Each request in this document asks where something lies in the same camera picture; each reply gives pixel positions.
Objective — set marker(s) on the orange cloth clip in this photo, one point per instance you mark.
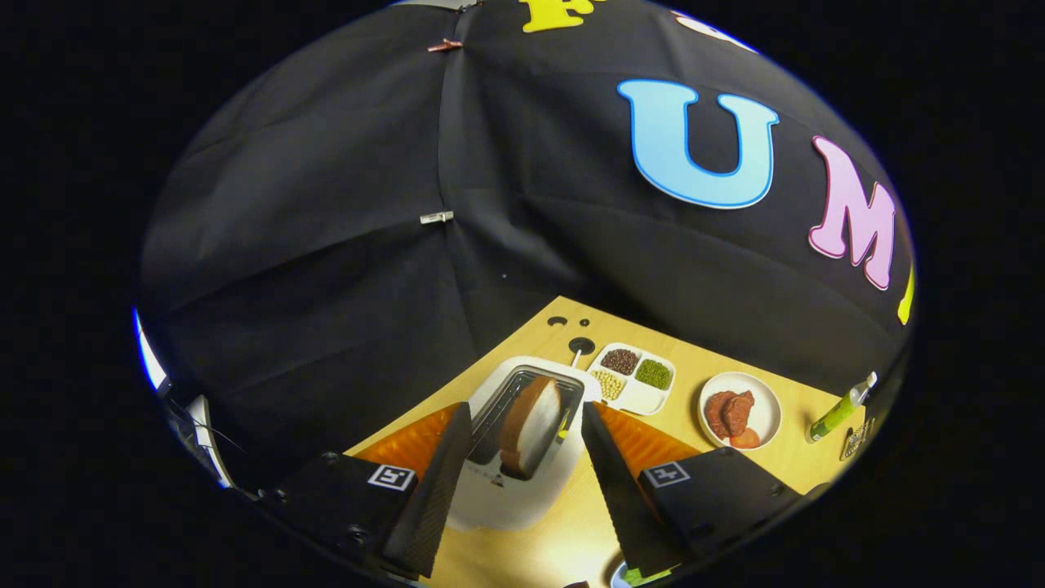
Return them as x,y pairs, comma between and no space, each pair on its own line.
445,45

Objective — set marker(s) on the red tomato slice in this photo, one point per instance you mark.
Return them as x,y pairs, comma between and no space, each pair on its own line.
744,439

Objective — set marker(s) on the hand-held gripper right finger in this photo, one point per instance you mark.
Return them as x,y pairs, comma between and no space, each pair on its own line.
620,506

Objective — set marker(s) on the bread slice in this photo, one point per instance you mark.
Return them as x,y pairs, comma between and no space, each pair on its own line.
535,429

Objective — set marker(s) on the blue plate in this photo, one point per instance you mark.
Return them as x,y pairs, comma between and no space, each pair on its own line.
616,576

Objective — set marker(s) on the white toaster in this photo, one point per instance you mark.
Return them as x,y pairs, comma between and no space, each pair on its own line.
498,510

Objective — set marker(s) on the black backdrop cloth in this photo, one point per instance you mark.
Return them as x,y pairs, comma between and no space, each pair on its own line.
326,204

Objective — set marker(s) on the silver cloth clip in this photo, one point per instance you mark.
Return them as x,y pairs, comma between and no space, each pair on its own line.
437,217

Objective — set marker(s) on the green label plastic bottle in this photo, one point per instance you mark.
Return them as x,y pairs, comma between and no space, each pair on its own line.
837,415

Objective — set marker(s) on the brown meat slice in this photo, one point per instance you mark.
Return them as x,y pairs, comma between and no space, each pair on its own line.
739,412
715,416

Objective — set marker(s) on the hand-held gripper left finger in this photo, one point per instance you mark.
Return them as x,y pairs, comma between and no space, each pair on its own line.
433,498

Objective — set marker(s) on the round white plate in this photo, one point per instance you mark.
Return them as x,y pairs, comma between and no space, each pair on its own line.
766,408

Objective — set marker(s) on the white divided dish with beans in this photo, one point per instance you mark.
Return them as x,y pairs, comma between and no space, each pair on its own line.
633,400

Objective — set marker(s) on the green lettuce leaf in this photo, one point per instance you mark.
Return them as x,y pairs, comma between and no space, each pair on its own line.
641,578

